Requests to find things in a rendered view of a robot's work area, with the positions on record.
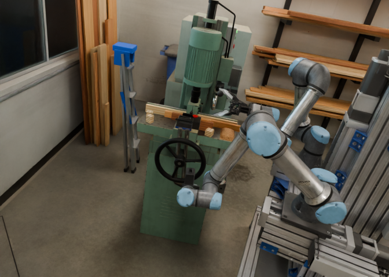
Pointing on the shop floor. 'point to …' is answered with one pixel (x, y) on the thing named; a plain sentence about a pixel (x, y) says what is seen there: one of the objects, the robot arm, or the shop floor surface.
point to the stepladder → (124, 53)
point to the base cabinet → (169, 204)
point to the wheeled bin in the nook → (171, 51)
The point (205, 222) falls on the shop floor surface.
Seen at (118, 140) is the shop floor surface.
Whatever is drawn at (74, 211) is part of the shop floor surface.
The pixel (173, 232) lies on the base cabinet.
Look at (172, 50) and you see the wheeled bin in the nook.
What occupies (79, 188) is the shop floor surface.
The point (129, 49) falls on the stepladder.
